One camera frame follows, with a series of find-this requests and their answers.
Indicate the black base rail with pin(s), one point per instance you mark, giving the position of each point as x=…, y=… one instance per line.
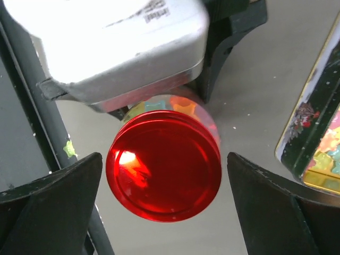
x=32, y=131

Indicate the golden tin with star candies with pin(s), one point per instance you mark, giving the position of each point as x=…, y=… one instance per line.
x=309, y=145

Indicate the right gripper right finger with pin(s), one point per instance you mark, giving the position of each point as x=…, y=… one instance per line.
x=279, y=216

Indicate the clear plastic jar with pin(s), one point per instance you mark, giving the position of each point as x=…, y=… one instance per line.
x=185, y=104

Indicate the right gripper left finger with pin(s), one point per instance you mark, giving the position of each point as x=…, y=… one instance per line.
x=51, y=214

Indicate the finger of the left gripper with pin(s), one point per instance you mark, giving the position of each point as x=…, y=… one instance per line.
x=230, y=22

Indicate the green star candy on rail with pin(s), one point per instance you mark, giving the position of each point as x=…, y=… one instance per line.
x=69, y=149

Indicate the red jar lid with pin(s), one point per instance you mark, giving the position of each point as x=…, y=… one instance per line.
x=164, y=166

